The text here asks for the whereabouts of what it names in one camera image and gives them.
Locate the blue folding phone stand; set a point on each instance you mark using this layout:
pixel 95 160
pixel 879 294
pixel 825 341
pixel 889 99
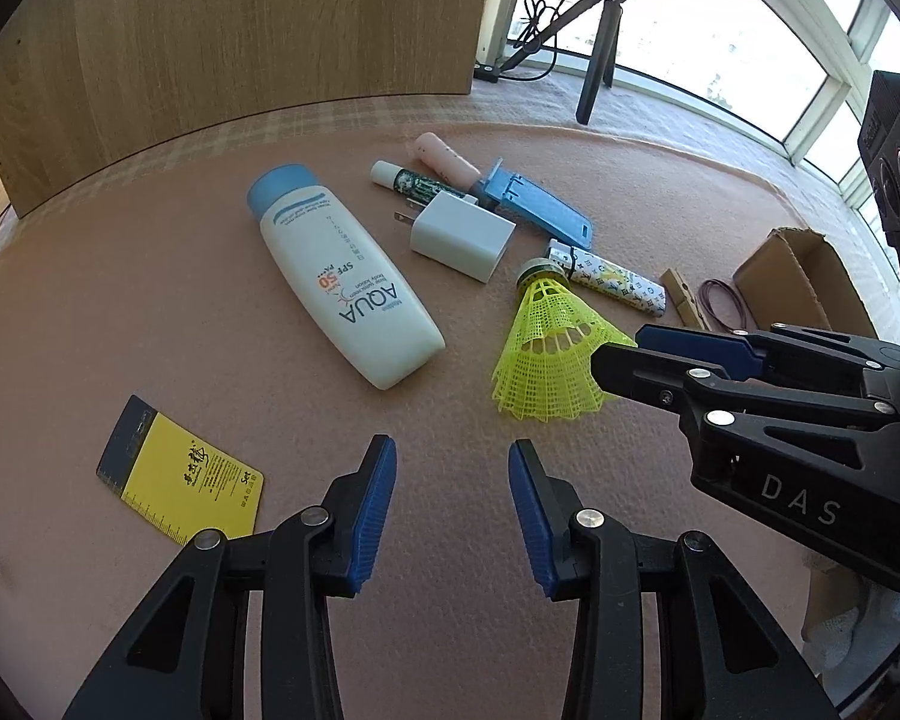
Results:
pixel 532 202

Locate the white sunscreen bottle blue cap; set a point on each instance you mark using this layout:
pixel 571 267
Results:
pixel 337 277

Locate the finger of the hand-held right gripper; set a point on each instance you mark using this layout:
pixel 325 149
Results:
pixel 690 341
pixel 645 375

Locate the white patterned lighter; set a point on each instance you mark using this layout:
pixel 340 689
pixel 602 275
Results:
pixel 615 281

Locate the white green lip balm tube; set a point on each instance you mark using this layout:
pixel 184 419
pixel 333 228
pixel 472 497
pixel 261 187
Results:
pixel 405 180

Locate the black tripod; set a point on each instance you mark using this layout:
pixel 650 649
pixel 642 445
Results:
pixel 596 67

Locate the white USB wall charger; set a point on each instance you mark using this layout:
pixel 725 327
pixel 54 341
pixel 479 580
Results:
pixel 457 236

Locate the white knitted cloth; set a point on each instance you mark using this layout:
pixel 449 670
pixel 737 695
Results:
pixel 832 622

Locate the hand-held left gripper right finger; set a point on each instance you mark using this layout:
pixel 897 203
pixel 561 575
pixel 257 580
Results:
pixel 529 517

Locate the pink cosmetic tube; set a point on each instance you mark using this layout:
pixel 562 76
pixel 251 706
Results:
pixel 442 154

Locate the light wooden board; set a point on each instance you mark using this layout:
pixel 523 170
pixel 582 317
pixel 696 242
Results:
pixel 232 52

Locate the yellow black card packet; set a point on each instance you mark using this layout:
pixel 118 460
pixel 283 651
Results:
pixel 187 472

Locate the small cardboard box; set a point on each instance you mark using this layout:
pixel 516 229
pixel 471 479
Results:
pixel 780 277

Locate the wooden clothespin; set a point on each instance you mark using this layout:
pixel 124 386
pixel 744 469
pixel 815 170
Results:
pixel 686 300

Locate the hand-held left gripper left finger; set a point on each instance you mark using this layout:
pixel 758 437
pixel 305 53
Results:
pixel 371 517

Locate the dark red rubber band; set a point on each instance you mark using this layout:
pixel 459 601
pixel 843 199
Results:
pixel 720 292

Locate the yellow plastic shuttlecock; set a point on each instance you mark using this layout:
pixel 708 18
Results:
pixel 547 360

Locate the pink felt mat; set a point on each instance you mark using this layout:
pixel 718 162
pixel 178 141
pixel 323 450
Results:
pixel 195 360

